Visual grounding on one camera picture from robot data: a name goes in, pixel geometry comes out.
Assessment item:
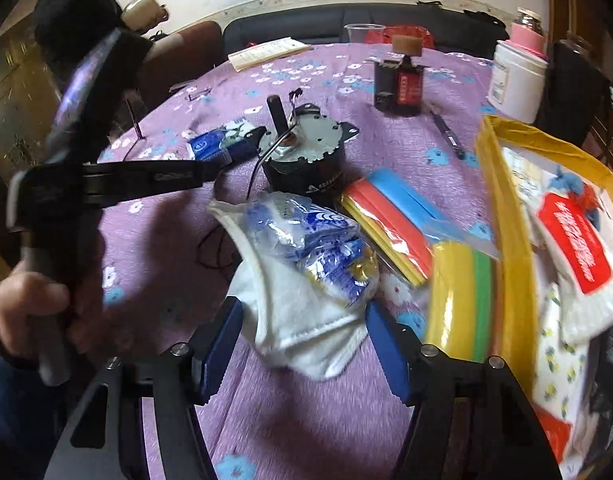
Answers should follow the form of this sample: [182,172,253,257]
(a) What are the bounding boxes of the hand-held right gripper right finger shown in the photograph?
[365,300,565,480]

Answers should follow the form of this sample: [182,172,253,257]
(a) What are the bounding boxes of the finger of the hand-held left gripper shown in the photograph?
[81,159,222,207]
[206,127,268,163]

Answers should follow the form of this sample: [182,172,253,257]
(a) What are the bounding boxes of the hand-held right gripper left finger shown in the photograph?
[44,296,244,480]

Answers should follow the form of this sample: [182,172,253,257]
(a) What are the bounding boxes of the small blue packet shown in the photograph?
[186,120,260,161]

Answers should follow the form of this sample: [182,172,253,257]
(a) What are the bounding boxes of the white face mask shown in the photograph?
[206,199,370,380]

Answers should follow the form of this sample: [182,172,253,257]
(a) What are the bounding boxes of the yellow tray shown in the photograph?
[474,114,613,480]

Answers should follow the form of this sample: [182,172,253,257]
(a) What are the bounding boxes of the white printed tissue pack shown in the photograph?
[531,280,602,441]

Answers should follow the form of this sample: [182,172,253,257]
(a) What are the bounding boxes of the red and white wipes pack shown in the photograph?
[534,190,613,346]

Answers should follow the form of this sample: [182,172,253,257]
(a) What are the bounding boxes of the beige striped packet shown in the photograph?
[501,147,555,211]

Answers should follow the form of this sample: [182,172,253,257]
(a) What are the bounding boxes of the blue towel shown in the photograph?
[549,167,602,211]

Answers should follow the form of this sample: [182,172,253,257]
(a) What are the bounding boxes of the person's left forearm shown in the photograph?
[0,320,102,480]

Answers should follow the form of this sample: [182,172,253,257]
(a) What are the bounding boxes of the person's left hand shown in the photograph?
[0,259,76,360]

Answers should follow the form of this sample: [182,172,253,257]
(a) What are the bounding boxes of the grey electric motor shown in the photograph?
[259,94,361,206]

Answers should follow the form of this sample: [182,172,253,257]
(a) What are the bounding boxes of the beige booklet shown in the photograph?
[227,37,313,73]

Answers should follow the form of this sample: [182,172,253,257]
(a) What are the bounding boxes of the dark wooden cabinet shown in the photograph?
[0,25,62,261]

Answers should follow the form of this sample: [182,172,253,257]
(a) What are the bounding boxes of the brown chair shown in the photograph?
[136,20,224,106]

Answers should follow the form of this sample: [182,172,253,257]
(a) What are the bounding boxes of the clear bag of blue packets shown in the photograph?
[244,192,380,306]

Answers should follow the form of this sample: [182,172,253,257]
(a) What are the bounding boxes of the black sofa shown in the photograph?
[221,5,512,61]

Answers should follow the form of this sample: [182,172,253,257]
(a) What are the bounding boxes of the red and blue sponge pack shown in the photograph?
[341,167,502,288]

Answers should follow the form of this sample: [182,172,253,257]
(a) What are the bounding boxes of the clear plastic cup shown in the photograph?
[344,22,386,46]

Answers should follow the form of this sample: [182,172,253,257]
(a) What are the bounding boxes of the beige mug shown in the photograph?
[121,0,170,31]

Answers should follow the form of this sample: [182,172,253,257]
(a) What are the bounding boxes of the dark bottle with red label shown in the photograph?
[374,34,426,118]

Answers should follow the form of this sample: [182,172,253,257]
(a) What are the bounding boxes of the red packet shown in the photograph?
[534,407,575,466]

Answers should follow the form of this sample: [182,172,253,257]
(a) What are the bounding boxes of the black pen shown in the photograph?
[429,107,467,161]

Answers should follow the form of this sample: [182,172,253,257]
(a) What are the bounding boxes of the red bag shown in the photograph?
[364,24,435,52]

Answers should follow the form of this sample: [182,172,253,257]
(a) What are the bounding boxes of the white jar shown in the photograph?
[487,40,550,116]

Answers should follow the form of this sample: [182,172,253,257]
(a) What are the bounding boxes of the pink bottle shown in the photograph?
[507,7,550,58]

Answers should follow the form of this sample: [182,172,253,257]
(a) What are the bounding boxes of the black chair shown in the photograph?
[537,40,612,133]

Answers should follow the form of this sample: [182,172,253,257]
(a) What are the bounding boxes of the black cable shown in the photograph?
[196,132,292,271]

